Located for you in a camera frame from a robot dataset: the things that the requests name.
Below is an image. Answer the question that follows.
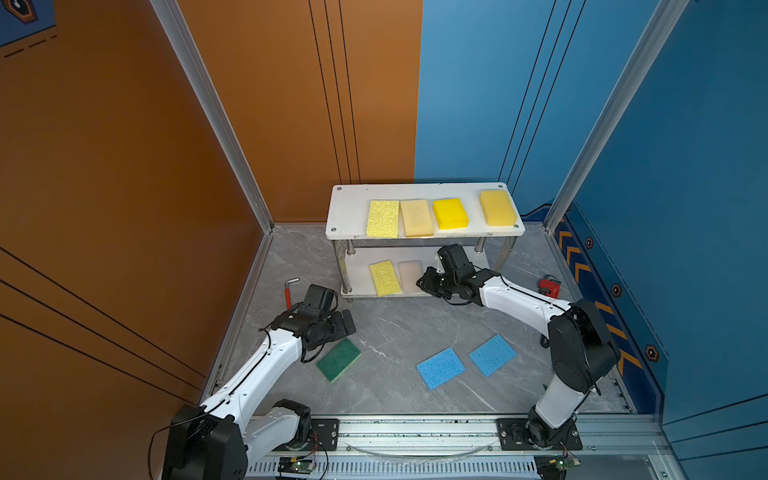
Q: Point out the pale yellow orange-backed sponge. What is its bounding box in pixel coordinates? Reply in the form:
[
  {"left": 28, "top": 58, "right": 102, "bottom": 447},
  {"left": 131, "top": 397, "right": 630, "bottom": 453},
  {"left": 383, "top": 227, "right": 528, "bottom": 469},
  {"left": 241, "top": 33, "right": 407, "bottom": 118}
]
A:
[{"left": 400, "top": 199, "right": 434, "bottom": 237}]

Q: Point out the blue cellulose sponge right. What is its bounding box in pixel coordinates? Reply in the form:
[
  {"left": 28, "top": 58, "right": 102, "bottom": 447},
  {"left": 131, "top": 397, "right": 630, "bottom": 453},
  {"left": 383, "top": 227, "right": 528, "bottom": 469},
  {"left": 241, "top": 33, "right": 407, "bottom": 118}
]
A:
[{"left": 469, "top": 335, "right": 517, "bottom": 377}]

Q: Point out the bright yellow foam sponge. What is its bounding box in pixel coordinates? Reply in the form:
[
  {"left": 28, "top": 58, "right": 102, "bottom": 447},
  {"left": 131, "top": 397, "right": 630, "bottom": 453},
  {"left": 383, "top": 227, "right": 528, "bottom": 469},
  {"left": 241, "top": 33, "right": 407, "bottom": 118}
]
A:
[{"left": 432, "top": 198, "right": 469, "bottom": 230}]

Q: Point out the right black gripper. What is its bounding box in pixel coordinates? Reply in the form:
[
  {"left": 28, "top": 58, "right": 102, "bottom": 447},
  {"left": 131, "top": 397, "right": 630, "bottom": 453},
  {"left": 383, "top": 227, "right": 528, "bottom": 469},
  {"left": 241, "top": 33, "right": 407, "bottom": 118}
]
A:
[{"left": 413, "top": 266, "right": 460, "bottom": 299}]

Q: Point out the red handled hex key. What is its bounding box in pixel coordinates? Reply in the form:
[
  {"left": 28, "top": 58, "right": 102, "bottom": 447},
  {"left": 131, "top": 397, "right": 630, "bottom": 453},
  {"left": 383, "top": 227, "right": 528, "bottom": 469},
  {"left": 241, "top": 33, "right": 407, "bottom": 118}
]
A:
[{"left": 284, "top": 277, "right": 300, "bottom": 310}]

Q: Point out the red pipe wrench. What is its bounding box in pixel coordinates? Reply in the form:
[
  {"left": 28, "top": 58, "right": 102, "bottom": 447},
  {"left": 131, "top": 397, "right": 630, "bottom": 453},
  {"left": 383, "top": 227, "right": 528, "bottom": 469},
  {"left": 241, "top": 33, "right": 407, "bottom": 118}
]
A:
[{"left": 537, "top": 274, "right": 561, "bottom": 299}]

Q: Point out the white two-tier shelf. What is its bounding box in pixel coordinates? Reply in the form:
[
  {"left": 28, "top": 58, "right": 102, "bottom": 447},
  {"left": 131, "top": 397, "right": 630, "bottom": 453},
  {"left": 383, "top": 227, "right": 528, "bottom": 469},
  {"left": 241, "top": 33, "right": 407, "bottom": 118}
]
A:
[{"left": 326, "top": 183, "right": 525, "bottom": 299}]

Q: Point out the green scouring sponge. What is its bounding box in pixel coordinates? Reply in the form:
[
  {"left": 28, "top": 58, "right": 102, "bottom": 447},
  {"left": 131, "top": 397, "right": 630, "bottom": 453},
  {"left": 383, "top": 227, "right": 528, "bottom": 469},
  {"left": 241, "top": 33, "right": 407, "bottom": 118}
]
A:
[{"left": 316, "top": 339, "right": 361, "bottom": 383}]

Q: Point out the blue cellulose sponge left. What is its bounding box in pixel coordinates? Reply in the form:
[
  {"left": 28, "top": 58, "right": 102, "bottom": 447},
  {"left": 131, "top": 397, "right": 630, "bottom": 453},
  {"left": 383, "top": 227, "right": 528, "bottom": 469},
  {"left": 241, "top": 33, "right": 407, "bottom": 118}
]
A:
[{"left": 416, "top": 348, "right": 466, "bottom": 390}]

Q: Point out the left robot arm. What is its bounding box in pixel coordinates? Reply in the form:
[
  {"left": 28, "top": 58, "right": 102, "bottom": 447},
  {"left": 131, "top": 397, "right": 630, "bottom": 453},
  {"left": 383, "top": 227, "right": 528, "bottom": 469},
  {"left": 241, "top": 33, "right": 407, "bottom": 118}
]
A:
[{"left": 160, "top": 285, "right": 356, "bottom": 479}]

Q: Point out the blue cellulose sponge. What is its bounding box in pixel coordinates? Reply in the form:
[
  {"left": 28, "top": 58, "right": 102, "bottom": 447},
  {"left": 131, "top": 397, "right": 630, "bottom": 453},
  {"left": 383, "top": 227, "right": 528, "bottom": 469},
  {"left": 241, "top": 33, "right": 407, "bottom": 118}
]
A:
[
  {"left": 469, "top": 335, "right": 517, "bottom": 377},
  {"left": 416, "top": 348, "right": 466, "bottom": 390}
]

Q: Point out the left green circuit board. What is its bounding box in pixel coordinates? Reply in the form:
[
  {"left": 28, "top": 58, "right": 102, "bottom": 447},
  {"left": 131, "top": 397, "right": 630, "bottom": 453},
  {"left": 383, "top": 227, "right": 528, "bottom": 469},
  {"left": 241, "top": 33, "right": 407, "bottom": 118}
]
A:
[{"left": 276, "top": 457, "right": 316, "bottom": 477}]

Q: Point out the right green circuit board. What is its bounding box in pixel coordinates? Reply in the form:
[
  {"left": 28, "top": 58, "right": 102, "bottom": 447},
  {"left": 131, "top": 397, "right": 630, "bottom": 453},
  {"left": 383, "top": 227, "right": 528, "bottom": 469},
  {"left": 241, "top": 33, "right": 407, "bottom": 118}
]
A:
[{"left": 534, "top": 456, "right": 581, "bottom": 480}]

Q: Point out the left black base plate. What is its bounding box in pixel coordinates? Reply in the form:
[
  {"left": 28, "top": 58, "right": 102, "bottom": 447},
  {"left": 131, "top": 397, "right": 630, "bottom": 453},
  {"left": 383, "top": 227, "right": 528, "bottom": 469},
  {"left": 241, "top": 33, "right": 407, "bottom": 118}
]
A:
[{"left": 285, "top": 418, "right": 340, "bottom": 452}]

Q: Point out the light yellow cellulose sponge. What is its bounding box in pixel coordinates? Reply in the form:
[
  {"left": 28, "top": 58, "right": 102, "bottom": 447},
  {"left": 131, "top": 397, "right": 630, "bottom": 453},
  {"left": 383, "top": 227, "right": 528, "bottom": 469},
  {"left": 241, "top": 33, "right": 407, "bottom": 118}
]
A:
[{"left": 366, "top": 200, "right": 399, "bottom": 238}]

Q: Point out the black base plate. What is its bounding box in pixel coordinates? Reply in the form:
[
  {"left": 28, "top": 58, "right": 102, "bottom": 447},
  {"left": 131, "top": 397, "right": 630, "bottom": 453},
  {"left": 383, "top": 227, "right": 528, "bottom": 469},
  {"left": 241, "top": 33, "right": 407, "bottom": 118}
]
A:
[
  {"left": 285, "top": 418, "right": 340, "bottom": 452},
  {"left": 496, "top": 417, "right": 583, "bottom": 451}
]

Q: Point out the golden yellow sponge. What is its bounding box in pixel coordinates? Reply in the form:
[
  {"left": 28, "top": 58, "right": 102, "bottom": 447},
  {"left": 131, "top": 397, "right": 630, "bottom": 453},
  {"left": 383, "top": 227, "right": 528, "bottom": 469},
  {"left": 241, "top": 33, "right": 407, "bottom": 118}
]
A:
[{"left": 479, "top": 189, "right": 518, "bottom": 227}]

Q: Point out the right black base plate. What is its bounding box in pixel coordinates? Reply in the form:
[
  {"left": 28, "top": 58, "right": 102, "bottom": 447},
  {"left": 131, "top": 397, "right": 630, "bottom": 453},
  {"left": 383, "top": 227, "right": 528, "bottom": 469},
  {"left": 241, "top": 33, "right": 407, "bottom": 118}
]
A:
[{"left": 496, "top": 417, "right": 583, "bottom": 451}]

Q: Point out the beige foam sponge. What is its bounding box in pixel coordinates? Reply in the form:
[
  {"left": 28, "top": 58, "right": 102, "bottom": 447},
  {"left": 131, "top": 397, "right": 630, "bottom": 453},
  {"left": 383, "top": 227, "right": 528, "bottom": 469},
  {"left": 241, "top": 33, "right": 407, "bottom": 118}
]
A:
[{"left": 398, "top": 260, "right": 424, "bottom": 295}]

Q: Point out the green circuit board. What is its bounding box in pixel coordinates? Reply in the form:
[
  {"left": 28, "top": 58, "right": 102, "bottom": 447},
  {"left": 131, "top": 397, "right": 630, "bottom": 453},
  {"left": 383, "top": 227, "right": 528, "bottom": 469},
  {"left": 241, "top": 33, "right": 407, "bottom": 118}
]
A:
[
  {"left": 276, "top": 457, "right": 316, "bottom": 477},
  {"left": 534, "top": 456, "right": 581, "bottom": 480}
]

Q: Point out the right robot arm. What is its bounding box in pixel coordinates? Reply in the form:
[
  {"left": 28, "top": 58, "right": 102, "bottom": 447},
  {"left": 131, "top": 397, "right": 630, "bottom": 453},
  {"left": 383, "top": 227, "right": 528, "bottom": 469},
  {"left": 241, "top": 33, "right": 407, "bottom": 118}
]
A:
[{"left": 415, "top": 244, "right": 620, "bottom": 450}]

